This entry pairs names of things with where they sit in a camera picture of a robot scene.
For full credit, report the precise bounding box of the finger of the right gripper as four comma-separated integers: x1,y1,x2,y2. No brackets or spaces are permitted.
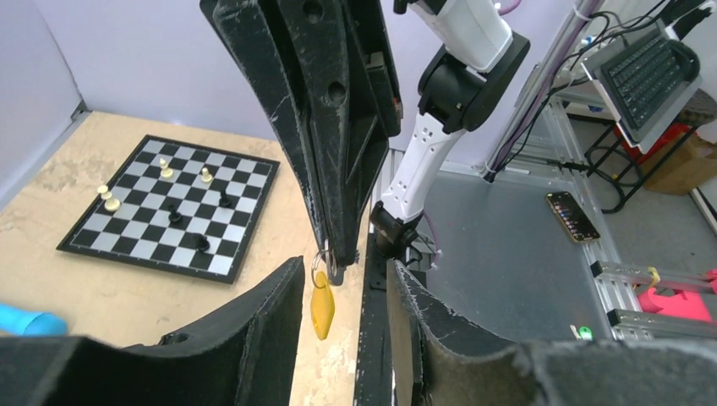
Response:
199,1,331,250
278,1,402,266

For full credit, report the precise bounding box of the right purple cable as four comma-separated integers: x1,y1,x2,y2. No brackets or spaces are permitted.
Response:
484,0,603,180

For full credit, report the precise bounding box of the yellow tag keyring with keys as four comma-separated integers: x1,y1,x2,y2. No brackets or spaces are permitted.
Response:
309,245,337,341

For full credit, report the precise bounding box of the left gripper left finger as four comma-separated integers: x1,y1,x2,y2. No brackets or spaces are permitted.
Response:
1,256,305,405

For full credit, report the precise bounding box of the smartphone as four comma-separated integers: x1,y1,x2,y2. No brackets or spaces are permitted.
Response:
545,191,600,243

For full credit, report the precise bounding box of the white chess piece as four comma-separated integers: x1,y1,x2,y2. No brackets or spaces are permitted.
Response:
96,184,121,212
200,167,213,184

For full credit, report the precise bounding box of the white chess pawn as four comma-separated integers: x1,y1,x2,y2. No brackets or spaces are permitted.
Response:
159,158,173,178

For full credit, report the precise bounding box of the black chess piece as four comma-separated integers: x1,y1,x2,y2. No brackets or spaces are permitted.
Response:
167,204,183,224
193,233,211,252

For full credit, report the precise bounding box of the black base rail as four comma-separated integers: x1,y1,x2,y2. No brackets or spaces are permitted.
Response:
353,233,393,406

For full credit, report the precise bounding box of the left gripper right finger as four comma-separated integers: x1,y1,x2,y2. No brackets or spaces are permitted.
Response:
386,261,716,405

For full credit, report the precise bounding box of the blue cylinder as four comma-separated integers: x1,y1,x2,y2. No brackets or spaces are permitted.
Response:
1,304,68,336

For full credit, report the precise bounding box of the black keyboard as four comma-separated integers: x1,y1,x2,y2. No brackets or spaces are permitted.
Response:
599,30,701,130

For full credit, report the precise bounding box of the black chess pawn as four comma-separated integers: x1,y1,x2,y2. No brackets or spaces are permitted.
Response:
218,189,233,208

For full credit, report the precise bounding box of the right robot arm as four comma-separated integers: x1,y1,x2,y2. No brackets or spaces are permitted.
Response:
199,1,530,267

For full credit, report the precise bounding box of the black white chessboard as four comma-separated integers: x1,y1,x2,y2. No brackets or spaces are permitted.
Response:
57,134,280,284

